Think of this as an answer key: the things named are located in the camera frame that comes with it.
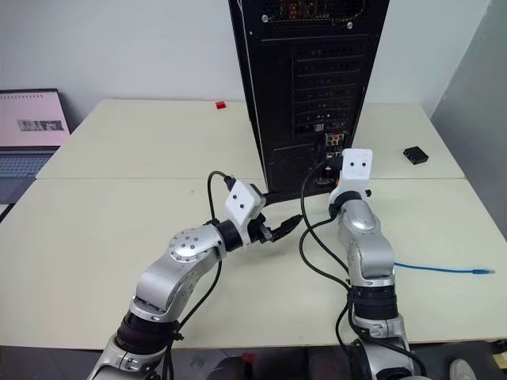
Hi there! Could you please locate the small black box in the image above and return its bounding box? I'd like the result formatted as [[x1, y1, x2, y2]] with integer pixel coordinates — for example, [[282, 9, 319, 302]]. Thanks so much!
[[402, 146, 430, 165]]

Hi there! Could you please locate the open grey laptop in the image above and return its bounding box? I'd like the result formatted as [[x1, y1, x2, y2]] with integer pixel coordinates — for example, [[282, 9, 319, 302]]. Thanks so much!
[[0, 88, 72, 217]]

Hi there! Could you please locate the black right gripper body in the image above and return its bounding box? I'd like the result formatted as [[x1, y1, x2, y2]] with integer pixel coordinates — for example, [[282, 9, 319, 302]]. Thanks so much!
[[321, 164, 343, 188]]

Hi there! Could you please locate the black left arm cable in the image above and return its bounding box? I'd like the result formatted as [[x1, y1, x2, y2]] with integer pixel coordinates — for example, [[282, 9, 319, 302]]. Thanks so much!
[[161, 169, 238, 380]]

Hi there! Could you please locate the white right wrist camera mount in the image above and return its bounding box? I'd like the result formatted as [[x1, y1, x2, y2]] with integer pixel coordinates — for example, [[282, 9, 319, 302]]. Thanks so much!
[[330, 147, 375, 200]]

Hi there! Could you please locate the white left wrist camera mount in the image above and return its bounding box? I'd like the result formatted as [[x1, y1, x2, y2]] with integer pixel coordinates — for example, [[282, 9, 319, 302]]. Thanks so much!
[[224, 180, 267, 247]]

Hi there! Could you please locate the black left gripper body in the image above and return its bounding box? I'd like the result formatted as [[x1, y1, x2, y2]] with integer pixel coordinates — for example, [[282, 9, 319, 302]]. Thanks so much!
[[248, 212, 279, 244]]

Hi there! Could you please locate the white shoe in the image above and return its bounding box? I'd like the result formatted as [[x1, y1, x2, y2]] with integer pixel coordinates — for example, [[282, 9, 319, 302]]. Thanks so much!
[[448, 356, 476, 380]]

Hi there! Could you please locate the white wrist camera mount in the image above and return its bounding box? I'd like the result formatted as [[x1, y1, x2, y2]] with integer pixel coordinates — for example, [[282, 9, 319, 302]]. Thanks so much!
[[224, 180, 267, 247], [330, 147, 375, 200]]

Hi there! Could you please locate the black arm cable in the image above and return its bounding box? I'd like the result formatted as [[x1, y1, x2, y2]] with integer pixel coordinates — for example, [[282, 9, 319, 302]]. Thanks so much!
[[299, 154, 428, 377], [161, 169, 238, 380]]

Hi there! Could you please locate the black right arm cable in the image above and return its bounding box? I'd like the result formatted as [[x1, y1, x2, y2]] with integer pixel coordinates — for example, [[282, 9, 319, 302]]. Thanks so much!
[[299, 154, 428, 377]]

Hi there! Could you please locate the blue ethernet cable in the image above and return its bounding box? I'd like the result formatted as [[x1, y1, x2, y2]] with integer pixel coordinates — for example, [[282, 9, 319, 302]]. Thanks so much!
[[393, 260, 497, 276]]

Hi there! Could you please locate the black computer tower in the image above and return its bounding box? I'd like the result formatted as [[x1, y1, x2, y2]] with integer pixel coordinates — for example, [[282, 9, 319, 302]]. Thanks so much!
[[227, 0, 391, 205]]

